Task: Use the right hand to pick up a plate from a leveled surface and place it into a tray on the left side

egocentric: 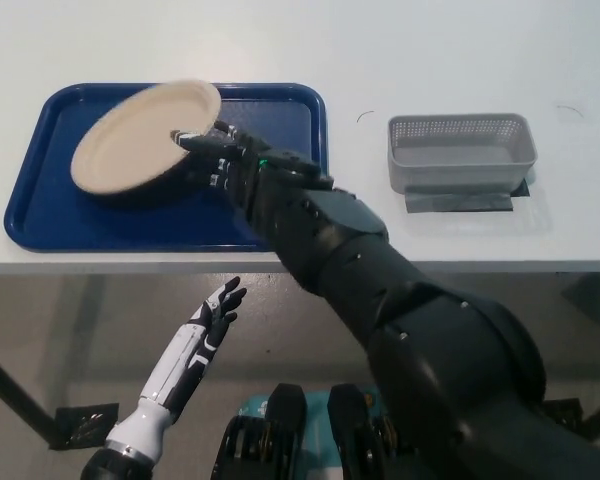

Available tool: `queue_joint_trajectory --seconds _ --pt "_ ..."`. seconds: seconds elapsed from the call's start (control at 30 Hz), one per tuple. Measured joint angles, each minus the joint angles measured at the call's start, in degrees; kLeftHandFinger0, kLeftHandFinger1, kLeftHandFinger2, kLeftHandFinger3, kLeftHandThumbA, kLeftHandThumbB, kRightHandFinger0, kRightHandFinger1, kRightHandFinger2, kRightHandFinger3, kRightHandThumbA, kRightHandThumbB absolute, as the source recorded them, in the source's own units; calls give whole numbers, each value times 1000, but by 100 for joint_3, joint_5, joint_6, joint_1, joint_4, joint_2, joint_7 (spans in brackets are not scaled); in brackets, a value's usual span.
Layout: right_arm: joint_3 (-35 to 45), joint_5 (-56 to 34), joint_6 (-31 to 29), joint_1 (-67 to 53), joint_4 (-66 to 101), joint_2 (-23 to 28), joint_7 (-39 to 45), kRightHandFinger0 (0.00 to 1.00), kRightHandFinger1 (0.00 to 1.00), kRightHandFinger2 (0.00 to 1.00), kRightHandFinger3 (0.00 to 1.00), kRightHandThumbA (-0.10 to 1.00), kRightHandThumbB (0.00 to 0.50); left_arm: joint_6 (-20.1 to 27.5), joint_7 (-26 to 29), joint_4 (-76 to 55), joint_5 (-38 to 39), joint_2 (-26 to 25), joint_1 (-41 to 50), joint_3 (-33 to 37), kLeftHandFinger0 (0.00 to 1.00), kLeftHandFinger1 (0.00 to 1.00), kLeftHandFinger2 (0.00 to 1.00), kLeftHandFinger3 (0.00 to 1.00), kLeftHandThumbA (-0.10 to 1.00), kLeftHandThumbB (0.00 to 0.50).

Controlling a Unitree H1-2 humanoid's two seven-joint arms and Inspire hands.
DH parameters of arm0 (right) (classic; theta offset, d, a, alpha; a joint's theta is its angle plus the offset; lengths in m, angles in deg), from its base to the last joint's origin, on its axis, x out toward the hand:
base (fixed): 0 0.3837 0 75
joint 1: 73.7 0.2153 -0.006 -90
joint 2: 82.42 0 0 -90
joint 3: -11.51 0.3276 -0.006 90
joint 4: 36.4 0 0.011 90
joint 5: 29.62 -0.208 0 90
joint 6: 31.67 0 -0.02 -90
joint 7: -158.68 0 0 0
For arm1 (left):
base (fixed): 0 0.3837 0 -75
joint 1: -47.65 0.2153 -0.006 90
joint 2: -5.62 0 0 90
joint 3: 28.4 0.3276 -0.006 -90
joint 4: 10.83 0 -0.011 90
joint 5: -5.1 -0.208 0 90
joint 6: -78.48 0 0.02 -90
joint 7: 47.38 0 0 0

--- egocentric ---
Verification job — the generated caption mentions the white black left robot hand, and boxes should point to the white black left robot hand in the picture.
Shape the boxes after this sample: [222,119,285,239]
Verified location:
[136,275,249,417]

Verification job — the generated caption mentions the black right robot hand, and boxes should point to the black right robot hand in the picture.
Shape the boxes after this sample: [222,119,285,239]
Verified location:
[171,119,272,202]

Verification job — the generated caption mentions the beige round paper plate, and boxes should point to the beige round paper plate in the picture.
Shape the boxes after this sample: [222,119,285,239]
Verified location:
[69,78,223,196]

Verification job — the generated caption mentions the blue plastic serving tray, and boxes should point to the blue plastic serving tray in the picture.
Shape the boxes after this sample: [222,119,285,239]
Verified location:
[3,82,329,253]

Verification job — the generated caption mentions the grey perforated plastic basket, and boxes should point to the grey perforated plastic basket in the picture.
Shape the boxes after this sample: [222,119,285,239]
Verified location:
[386,112,539,194]

